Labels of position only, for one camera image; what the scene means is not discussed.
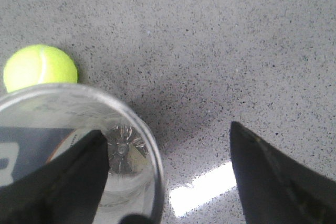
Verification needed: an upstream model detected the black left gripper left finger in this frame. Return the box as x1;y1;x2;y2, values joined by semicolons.
1;130;109;223

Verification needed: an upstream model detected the tennis ball far left edge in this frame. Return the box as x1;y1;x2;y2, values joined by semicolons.
3;44;78;92

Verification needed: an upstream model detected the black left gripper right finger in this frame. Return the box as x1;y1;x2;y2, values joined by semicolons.
230;121;335;223

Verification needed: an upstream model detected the white blue tennis ball can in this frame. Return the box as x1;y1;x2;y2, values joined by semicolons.
1;84;164;223

